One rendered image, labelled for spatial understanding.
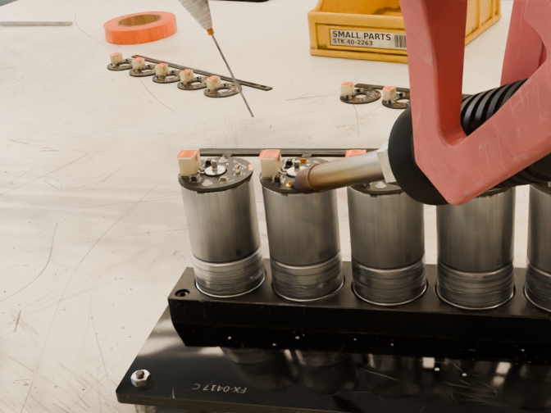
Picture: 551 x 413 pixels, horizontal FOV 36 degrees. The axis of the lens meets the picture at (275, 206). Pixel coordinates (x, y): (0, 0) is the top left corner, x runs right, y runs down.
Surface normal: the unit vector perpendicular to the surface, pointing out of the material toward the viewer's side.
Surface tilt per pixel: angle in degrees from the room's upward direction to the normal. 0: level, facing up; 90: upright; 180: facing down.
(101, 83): 0
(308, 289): 90
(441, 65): 98
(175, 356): 0
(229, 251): 90
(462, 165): 98
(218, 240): 90
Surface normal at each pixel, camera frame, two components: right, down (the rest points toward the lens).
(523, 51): -0.84, 0.27
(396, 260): 0.15, 0.43
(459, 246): -0.59, 0.41
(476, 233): -0.19, 0.46
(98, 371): -0.10, -0.89
